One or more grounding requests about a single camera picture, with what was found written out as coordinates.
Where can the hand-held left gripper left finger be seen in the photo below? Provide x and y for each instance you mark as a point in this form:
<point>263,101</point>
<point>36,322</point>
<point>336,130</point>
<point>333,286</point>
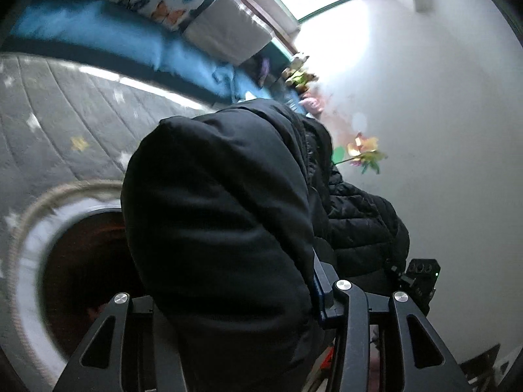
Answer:
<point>118,316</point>

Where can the artificial flower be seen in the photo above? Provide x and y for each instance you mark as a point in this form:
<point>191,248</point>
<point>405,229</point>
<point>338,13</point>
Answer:
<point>361,151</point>

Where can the colourful toys heap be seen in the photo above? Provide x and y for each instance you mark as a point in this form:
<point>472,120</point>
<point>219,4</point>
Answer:
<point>304,85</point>

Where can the blue bed sheet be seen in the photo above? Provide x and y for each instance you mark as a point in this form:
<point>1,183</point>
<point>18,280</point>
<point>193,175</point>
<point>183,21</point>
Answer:
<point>135,32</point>

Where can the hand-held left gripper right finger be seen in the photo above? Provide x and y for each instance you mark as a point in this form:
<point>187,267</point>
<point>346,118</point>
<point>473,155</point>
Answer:
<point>322,290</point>

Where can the black puffer jacket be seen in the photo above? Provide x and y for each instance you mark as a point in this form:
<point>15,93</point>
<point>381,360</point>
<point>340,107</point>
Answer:
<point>224,212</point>

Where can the white pillow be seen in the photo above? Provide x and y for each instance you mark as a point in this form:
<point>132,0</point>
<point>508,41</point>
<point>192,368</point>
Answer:
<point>229,28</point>

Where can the grey star quilted blanket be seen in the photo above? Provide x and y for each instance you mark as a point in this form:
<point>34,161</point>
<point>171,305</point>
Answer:
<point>61,102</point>

